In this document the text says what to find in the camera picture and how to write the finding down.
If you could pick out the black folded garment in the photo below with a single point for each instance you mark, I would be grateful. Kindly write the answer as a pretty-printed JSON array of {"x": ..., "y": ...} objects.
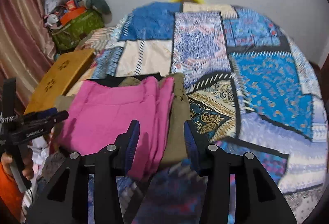
[{"x": 113, "y": 81}]

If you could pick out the olive green folded pants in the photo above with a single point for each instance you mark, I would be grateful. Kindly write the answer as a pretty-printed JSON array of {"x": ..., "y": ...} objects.
[{"x": 174, "y": 121}]

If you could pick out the person's left hand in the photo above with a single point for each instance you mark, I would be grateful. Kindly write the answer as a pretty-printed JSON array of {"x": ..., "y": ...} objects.
[{"x": 17, "y": 162}]

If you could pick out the orange sleeve forearm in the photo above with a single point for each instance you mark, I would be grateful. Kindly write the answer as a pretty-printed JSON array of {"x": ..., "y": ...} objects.
[{"x": 10, "y": 194}]

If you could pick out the green bag with clutter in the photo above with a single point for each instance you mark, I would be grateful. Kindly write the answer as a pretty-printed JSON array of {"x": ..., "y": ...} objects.
[{"x": 77, "y": 24}]

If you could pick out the patchwork patterned bedsheet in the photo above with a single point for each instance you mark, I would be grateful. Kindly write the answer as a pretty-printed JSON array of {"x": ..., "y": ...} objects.
[{"x": 243, "y": 83}]

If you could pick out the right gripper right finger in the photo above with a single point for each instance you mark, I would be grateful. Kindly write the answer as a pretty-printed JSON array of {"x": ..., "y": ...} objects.
[{"x": 258, "y": 199}]

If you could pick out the pink pants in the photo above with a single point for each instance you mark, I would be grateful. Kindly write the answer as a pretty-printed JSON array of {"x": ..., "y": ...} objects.
[{"x": 115, "y": 121}]

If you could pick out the striped pink curtain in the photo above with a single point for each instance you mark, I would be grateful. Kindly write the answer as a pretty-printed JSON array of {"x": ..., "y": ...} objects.
[{"x": 27, "y": 49}]

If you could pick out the crumpled white paper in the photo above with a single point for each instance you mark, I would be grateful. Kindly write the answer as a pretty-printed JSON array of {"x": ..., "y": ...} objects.
[{"x": 41, "y": 147}]

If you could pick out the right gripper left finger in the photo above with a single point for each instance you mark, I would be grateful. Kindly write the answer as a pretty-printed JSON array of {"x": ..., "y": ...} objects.
[{"x": 65, "y": 198}]

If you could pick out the yellow wooden board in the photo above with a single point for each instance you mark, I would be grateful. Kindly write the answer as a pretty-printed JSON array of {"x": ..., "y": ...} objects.
[{"x": 60, "y": 78}]

